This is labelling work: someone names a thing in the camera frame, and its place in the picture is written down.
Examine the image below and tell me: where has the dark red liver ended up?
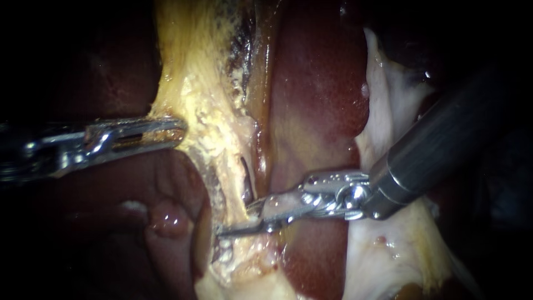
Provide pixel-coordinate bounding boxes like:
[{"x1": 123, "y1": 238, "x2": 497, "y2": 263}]
[{"x1": 41, "y1": 0, "x2": 459, "y2": 300}]

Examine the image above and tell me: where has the left arm instrument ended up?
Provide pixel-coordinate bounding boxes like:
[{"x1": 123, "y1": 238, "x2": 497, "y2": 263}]
[{"x1": 0, "y1": 119, "x2": 117, "y2": 185}]

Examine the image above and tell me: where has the right arm instrument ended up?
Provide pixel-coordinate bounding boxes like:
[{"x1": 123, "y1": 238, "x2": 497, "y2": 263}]
[{"x1": 286, "y1": 169, "x2": 372, "y2": 222}]

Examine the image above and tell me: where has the right arm instrument jaw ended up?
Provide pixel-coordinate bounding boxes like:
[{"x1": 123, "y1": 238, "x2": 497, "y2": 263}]
[
  {"x1": 215, "y1": 211, "x2": 301, "y2": 238},
  {"x1": 245, "y1": 186, "x2": 307, "y2": 212}
]

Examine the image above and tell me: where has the thin tube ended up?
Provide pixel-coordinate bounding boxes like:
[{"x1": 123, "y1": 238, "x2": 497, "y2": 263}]
[
  {"x1": 207, "y1": 152, "x2": 253, "y2": 228},
  {"x1": 249, "y1": 124, "x2": 269, "y2": 207}
]

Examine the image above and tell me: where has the gallbladder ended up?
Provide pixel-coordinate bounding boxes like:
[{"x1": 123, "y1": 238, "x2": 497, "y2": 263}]
[{"x1": 150, "y1": 0, "x2": 261, "y2": 167}]

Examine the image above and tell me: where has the left arm instrument jaw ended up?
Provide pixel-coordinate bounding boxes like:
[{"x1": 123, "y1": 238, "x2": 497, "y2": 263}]
[
  {"x1": 99, "y1": 132, "x2": 187, "y2": 157},
  {"x1": 89, "y1": 117, "x2": 189, "y2": 137}
]

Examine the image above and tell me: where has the pale fatty tissue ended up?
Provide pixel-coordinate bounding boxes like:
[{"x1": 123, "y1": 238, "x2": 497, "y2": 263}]
[
  {"x1": 194, "y1": 231, "x2": 303, "y2": 300},
  {"x1": 341, "y1": 27, "x2": 459, "y2": 300}
]

